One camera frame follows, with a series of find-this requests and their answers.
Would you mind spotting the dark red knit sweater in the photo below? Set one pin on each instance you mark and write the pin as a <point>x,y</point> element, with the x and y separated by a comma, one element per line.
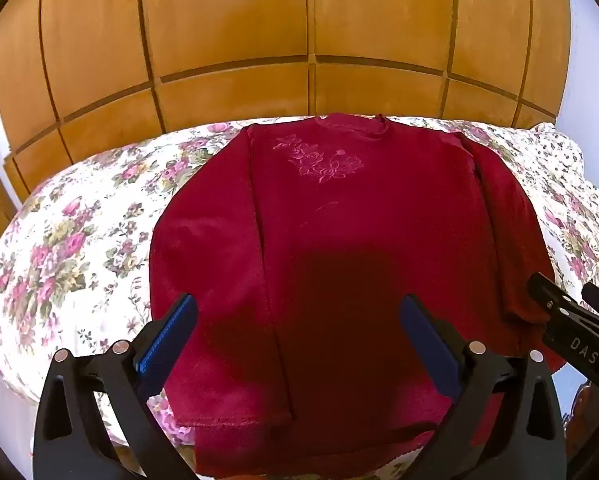
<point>329,235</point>

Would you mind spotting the brown wooden furniture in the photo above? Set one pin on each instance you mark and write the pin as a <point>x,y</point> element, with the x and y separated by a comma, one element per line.
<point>582,410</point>

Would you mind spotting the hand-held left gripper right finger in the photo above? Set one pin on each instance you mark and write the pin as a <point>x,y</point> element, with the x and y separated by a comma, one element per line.
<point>424,340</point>

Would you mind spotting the wooden panelled wardrobe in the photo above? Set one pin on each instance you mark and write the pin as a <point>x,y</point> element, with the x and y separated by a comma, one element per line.
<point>229,20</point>

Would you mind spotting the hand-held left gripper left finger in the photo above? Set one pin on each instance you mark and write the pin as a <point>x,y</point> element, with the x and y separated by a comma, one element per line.
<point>172,332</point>

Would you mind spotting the white bed base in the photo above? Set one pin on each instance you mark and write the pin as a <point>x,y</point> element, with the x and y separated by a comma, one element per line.
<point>7,420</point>

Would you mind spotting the floral printed bed blanket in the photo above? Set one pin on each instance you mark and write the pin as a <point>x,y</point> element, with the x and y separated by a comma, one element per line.
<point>79,235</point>

